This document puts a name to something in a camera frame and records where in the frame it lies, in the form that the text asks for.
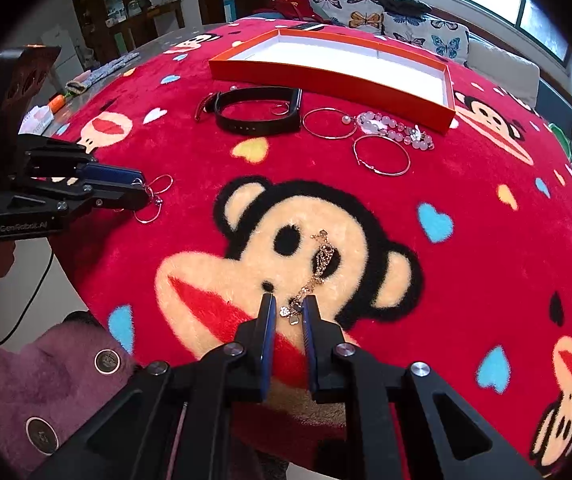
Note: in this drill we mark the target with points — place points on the grey knit glove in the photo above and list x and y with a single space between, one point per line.
81 83

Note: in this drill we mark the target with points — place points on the beige cushion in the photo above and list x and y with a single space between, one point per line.
514 74

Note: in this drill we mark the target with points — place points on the butterfly pillow right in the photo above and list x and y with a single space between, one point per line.
442 37

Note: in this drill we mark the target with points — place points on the butterfly pillow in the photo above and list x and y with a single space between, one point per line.
365 15
442 37

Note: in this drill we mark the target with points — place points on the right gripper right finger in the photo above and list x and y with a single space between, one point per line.
320 339

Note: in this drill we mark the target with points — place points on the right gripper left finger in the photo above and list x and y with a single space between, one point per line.
254 367

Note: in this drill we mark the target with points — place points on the butterfly pillow left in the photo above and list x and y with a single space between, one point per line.
365 15

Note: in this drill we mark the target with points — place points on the black cloth on pillows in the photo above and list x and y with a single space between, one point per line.
414 8

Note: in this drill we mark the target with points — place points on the black remote control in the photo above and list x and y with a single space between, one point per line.
307 27

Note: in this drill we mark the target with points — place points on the red embroidered bag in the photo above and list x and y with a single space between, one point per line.
295 9

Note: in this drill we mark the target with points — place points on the red monkey print blanket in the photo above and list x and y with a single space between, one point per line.
453 249

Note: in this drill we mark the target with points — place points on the silver linked hoop earrings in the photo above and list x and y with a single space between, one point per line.
155 189

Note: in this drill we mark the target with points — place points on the dark wooden cabinet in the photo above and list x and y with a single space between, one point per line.
110 7

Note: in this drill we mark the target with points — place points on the orange carrot toy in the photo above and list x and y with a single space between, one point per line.
59 101

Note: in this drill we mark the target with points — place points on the black smart band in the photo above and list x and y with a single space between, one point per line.
254 111

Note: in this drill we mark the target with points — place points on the purple fleece sleeve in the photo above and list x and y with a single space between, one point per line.
52 386

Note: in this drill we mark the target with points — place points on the orange shallow box tray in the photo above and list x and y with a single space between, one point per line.
394 79

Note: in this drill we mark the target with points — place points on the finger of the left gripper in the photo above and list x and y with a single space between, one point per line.
111 174
129 197

